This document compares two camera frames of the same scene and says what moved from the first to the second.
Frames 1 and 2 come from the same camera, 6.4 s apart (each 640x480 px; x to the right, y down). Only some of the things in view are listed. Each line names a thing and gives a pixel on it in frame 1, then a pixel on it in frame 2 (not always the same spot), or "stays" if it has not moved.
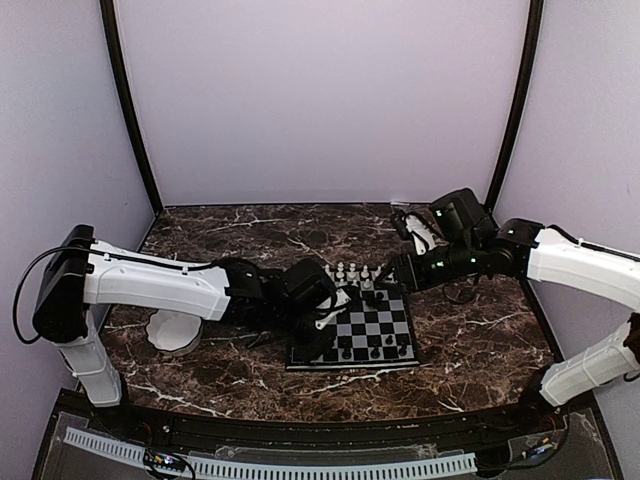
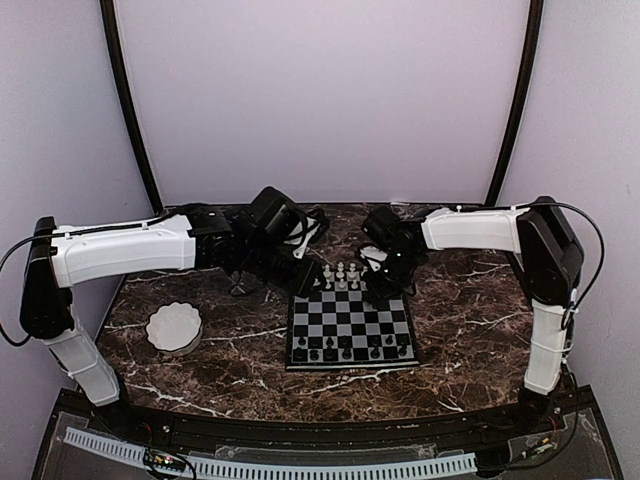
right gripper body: [460, 261] to [396, 276]
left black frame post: [112, 39] stays
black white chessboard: [377, 332] stays
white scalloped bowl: [174, 332] stays
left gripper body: [287, 327] to [264, 262]
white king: [340, 269] stays
